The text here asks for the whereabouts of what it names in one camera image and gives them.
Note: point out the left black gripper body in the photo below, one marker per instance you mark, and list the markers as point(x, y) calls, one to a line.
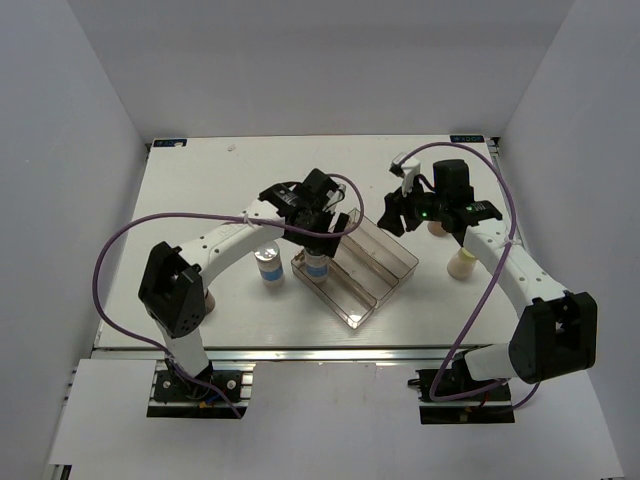
point(320, 244)

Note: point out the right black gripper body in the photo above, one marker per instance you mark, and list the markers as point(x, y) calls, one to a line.
point(419, 207)

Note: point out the blue label bottle silver cap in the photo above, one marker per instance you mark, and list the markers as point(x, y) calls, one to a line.
point(316, 266)

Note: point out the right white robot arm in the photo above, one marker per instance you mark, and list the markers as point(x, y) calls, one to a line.
point(557, 329)

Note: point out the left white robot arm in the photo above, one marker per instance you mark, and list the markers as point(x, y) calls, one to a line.
point(175, 284)

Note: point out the pink cap spice bottle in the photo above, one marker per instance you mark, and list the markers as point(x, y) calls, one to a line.
point(436, 229)

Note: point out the clear plastic organizer tray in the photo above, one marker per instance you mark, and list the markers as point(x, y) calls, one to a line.
point(368, 268)

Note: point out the yellow cap spice bottle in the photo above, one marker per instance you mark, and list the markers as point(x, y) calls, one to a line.
point(461, 265)

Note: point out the brown spice jar near front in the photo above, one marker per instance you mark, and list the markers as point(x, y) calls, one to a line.
point(209, 303)

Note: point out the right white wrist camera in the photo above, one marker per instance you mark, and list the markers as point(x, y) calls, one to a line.
point(407, 170)

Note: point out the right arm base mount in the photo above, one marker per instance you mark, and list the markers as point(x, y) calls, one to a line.
point(461, 400)

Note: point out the aluminium table front rail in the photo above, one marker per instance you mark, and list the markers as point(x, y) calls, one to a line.
point(315, 354)

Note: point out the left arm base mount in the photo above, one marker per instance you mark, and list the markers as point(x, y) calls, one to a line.
point(226, 395)

